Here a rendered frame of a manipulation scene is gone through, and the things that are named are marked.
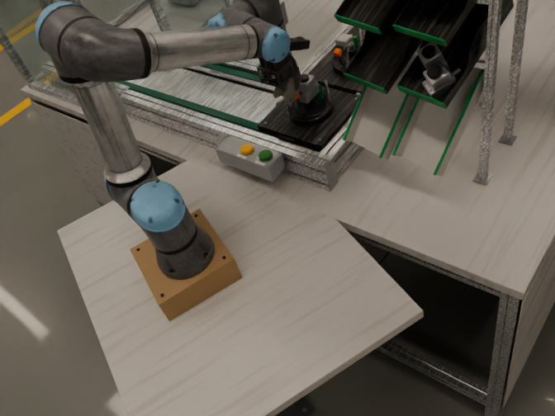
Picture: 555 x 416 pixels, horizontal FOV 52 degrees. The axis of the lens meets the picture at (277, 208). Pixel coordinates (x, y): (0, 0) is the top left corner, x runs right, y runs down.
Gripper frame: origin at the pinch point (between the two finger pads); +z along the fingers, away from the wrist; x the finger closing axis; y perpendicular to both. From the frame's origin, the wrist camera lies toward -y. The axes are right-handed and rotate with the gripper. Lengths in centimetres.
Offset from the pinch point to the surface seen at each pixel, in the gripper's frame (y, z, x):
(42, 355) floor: 88, 108, -102
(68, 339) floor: 77, 108, -97
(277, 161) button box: 14.2, 12.5, 2.0
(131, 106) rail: 12, 14, -67
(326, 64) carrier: -28.5, 10.2, -8.6
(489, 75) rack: -10, -13, 52
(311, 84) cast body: -6.8, 0.2, 2.2
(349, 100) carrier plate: -15.2, 10.2, 8.5
